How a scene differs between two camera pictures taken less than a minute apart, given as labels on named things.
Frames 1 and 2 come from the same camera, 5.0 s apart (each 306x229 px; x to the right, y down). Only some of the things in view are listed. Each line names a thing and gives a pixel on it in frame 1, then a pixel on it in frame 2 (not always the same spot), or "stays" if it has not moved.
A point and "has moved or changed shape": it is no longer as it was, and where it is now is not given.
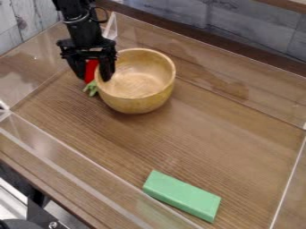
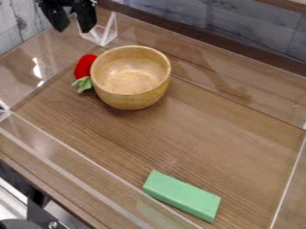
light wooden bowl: x=141 y=83 has moved or changed shape
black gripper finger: x=107 y=63 to x=84 y=11
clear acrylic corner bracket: x=108 y=29 stays
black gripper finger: x=76 y=58 to x=56 y=12
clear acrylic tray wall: x=73 y=179 stays
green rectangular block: x=185 y=197 stays
